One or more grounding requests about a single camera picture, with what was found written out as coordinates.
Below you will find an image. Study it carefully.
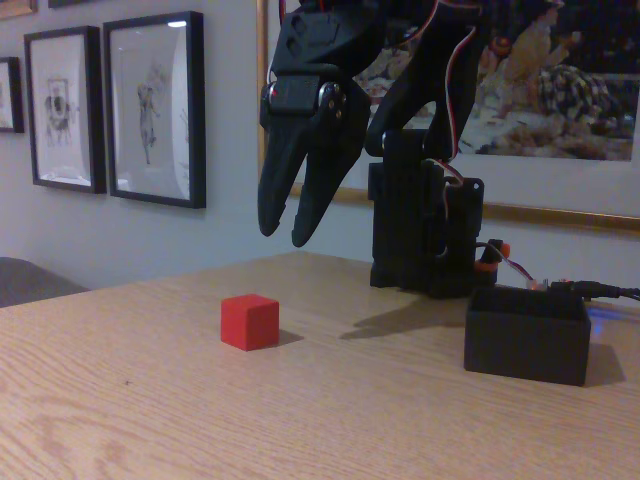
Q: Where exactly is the black framed figure drawing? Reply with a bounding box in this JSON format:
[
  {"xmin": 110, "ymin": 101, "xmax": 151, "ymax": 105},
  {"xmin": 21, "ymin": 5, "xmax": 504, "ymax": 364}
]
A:
[{"xmin": 101, "ymin": 10, "xmax": 208, "ymax": 211}]

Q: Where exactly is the black framed portrait drawing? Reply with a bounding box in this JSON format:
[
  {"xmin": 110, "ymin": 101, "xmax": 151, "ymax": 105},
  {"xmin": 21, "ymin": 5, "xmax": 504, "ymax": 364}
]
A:
[{"xmin": 23, "ymin": 25, "xmax": 108, "ymax": 195}]

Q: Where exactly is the red white servo cable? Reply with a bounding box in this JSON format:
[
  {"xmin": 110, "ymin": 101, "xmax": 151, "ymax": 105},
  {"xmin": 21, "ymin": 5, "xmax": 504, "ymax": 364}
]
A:
[{"xmin": 422, "ymin": 0, "xmax": 479, "ymax": 187}]

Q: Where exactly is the orange table clamp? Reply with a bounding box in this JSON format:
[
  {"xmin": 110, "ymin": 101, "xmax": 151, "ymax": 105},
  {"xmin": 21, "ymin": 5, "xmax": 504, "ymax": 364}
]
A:
[{"xmin": 474, "ymin": 238, "xmax": 512, "ymax": 286}]

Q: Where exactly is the small controller board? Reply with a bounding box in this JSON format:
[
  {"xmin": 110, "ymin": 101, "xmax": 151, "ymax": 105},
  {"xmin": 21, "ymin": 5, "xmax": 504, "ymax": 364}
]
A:
[{"xmin": 524, "ymin": 276, "xmax": 574, "ymax": 294}]

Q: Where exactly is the grey sofa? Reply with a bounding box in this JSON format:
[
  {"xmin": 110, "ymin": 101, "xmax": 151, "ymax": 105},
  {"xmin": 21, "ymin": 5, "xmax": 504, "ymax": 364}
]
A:
[{"xmin": 0, "ymin": 256, "xmax": 92, "ymax": 309}]

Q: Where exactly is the small gold picture frame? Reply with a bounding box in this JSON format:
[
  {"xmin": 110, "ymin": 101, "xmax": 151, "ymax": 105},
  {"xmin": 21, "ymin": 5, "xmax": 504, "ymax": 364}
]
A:
[{"xmin": 0, "ymin": 0, "xmax": 39, "ymax": 21}]

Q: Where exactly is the small black picture frame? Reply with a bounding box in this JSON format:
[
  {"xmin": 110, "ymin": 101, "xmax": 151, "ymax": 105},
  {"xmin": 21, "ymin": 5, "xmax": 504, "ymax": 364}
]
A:
[{"xmin": 0, "ymin": 55, "xmax": 26, "ymax": 134}]

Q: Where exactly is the black power cable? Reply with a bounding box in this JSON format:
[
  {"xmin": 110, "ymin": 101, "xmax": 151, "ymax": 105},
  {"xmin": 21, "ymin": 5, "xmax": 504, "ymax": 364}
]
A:
[{"xmin": 552, "ymin": 280, "xmax": 640, "ymax": 302}]

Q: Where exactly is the thin wire to controller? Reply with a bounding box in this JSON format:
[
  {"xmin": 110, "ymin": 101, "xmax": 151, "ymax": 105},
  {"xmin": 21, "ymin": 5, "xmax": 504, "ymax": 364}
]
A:
[{"xmin": 474, "ymin": 241, "xmax": 539, "ymax": 290}]

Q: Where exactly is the red cube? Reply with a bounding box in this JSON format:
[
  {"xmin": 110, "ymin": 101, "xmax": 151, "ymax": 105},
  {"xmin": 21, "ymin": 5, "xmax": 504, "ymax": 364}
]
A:
[{"xmin": 220, "ymin": 293, "xmax": 281, "ymax": 353}]

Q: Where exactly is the large gold framed painting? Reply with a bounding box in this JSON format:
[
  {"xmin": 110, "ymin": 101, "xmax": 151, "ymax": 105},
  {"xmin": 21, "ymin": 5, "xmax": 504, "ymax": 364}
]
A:
[{"xmin": 255, "ymin": 0, "xmax": 640, "ymax": 232}]

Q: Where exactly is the black box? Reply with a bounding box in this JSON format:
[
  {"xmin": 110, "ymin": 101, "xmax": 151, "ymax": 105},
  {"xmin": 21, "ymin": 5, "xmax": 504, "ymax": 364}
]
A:
[{"xmin": 463, "ymin": 285, "xmax": 593, "ymax": 388}]

